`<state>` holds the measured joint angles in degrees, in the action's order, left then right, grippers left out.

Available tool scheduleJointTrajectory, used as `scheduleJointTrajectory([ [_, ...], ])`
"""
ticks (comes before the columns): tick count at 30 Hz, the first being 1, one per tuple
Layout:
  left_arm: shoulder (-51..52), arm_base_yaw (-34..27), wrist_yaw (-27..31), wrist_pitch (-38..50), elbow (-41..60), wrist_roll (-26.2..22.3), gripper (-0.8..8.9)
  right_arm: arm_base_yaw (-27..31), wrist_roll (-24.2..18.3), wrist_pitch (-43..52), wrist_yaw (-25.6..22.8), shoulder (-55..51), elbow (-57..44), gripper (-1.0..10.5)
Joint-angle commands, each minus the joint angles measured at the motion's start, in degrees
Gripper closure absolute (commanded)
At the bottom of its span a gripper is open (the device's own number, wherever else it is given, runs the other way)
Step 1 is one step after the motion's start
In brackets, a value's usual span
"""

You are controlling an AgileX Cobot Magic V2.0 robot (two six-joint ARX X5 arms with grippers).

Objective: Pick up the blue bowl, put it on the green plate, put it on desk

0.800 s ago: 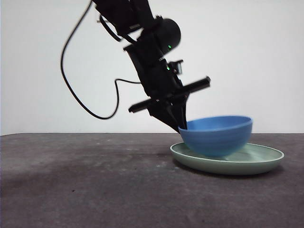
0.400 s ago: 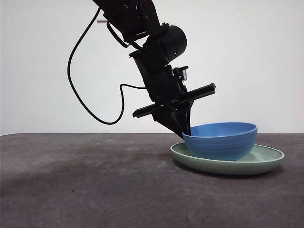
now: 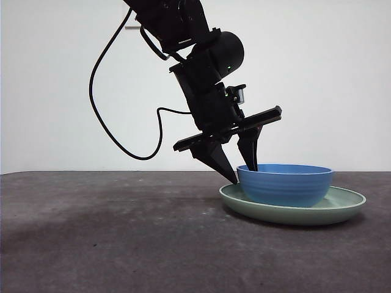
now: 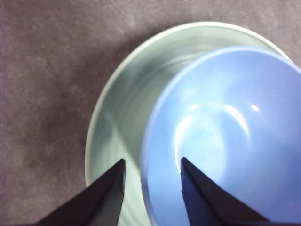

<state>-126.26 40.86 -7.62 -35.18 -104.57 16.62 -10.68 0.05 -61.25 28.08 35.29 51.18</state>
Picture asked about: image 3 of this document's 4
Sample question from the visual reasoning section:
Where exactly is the pale green plate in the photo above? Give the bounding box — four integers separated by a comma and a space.
219, 184, 367, 226

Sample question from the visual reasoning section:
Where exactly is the short black cable loop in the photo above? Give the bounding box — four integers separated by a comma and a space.
141, 26, 170, 61

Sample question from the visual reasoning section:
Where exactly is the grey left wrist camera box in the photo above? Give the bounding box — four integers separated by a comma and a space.
225, 84, 247, 104

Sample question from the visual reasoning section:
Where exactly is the blue ribbed bowl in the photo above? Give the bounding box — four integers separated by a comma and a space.
236, 164, 334, 208

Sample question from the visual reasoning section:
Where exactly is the long black cable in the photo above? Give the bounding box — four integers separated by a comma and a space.
89, 7, 192, 161

